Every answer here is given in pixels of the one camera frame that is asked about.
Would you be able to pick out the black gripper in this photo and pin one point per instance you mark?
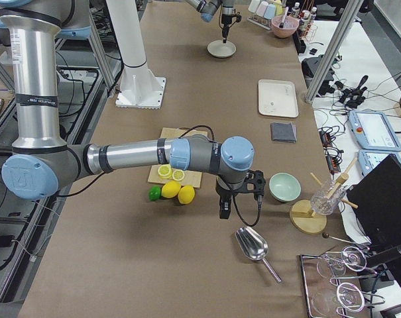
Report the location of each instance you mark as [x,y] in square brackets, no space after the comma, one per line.
[224,191]
[225,20]

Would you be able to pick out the beige round plate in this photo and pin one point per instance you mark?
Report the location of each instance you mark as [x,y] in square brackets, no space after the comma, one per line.
[221,49]

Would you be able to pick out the white rabbit tray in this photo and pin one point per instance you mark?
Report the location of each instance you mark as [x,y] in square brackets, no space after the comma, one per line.
[277,98]

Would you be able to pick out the upper whole lemon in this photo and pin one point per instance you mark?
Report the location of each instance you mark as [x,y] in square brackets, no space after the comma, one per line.
[186,194]

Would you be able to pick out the whole lemon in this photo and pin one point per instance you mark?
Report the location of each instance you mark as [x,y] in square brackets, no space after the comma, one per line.
[186,194]
[170,189]

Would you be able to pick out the pastel cup rack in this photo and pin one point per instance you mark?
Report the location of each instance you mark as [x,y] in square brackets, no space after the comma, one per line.
[262,12]

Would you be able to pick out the bamboo cutting board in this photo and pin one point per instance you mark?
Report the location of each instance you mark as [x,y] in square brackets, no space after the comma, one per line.
[183,160]

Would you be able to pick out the steel ice scoop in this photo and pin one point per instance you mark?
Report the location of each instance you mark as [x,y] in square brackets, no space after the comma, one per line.
[255,247]

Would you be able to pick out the upper lemon slice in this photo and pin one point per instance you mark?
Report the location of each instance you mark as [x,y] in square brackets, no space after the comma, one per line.
[178,175]

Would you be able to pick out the lemon slice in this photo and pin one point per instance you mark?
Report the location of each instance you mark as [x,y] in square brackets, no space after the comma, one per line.
[178,175]
[164,171]

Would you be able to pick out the lower whole lemon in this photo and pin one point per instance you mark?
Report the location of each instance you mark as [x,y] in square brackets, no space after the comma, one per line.
[170,189]

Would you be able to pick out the pink ice bucket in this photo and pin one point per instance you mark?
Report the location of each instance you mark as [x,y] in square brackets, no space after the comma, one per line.
[290,26]

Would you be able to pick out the mint green bowl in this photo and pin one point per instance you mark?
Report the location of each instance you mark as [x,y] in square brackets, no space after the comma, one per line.
[284,187]

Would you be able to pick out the lower lemon slice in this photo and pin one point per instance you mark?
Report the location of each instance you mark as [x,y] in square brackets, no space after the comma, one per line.
[164,171]

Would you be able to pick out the green lime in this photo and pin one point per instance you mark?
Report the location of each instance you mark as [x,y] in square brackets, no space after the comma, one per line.
[154,193]

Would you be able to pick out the wooden cup rack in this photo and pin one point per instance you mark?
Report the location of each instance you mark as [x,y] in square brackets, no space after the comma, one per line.
[305,219]

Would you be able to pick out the grey folded cloth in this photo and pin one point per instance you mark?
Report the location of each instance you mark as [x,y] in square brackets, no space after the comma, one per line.
[283,132]

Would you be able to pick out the clear glass cup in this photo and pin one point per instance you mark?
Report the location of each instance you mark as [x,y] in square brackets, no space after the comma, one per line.
[327,197]

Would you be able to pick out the lower teach pendant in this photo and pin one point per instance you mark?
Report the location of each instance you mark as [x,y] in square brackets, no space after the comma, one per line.
[369,159]

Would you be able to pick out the teach pendant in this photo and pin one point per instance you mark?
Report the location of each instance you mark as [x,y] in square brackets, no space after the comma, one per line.
[369,159]
[373,131]

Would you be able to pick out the black laptop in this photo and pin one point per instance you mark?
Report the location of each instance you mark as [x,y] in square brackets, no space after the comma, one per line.
[378,196]

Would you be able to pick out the upper teach pendant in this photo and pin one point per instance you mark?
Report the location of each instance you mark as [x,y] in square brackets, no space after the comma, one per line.
[373,131]

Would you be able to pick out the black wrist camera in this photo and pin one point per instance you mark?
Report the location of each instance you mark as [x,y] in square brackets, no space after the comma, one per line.
[255,182]

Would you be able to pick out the black handled steel scoop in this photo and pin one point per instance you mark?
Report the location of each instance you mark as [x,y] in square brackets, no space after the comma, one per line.
[283,17]

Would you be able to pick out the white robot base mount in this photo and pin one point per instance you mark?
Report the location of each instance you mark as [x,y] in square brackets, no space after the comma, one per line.
[139,87]

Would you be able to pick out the aluminium frame post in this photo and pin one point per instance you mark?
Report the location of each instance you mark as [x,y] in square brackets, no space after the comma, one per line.
[337,39]

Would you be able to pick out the wire glass rack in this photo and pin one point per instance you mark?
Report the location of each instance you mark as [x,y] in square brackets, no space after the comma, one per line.
[352,282]

